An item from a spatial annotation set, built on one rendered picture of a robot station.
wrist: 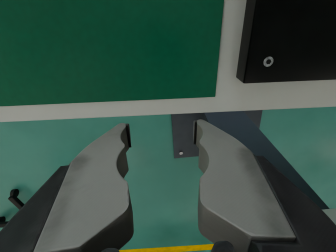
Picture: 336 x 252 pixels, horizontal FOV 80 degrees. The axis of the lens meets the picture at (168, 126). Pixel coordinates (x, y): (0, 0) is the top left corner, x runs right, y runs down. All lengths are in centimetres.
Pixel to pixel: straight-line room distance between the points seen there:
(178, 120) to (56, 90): 87
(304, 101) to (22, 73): 30
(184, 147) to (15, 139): 92
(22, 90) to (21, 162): 121
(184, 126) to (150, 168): 36
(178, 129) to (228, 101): 87
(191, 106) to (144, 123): 87
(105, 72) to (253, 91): 16
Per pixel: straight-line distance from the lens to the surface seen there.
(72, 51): 22
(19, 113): 27
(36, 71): 24
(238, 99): 24
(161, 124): 109
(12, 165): 150
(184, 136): 112
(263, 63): 21
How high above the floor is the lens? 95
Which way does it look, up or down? 61 degrees down
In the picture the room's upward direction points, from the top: 174 degrees clockwise
